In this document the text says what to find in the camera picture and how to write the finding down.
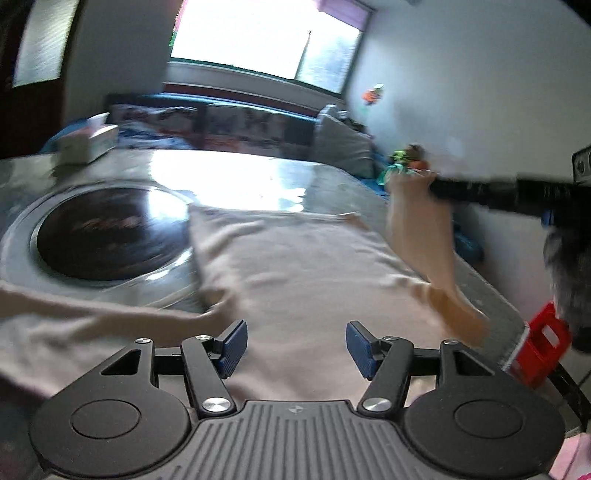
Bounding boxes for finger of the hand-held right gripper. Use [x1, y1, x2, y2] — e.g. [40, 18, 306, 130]
[428, 176, 522, 210]

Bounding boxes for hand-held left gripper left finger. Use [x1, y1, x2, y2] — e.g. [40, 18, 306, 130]
[99, 318, 249, 419]

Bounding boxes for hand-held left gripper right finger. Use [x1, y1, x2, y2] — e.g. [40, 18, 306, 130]
[346, 320, 498, 420]

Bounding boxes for beige fleece garment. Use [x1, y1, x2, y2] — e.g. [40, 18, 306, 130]
[0, 170, 491, 407]

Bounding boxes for blue clothes pile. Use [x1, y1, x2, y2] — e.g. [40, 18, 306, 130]
[451, 220, 485, 266]

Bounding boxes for plush toys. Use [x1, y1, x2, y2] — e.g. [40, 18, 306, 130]
[392, 144, 437, 175]

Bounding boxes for green plastic bowl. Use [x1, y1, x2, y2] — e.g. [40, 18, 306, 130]
[378, 164, 409, 186]

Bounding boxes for grey pillow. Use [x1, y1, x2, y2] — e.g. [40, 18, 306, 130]
[312, 105, 376, 180]

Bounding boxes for colourful toy pinwheel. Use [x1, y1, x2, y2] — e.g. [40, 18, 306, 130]
[361, 84, 387, 108]

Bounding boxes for red plastic stool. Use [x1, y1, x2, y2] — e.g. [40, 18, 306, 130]
[502, 300, 574, 389]

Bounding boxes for round black hotplate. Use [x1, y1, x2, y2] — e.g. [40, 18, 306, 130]
[33, 186, 198, 283]

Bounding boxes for blue sofa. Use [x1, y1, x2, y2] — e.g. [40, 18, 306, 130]
[105, 91, 386, 182]

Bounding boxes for butterfly print cushion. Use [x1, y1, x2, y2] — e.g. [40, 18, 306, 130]
[110, 103, 200, 139]
[205, 103, 320, 153]

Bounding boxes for purple roller blind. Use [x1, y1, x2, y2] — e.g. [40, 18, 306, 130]
[318, 0, 373, 29]

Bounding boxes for pink cloth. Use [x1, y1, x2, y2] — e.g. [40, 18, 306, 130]
[549, 433, 591, 480]

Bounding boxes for white tissue box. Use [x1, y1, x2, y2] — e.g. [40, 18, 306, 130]
[56, 113, 120, 165]

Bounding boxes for window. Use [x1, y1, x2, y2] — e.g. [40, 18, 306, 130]
[168, 0, 373, 94]

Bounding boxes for dark wooden door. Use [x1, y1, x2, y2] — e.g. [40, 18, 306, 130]
[0, 0, 89, 160]

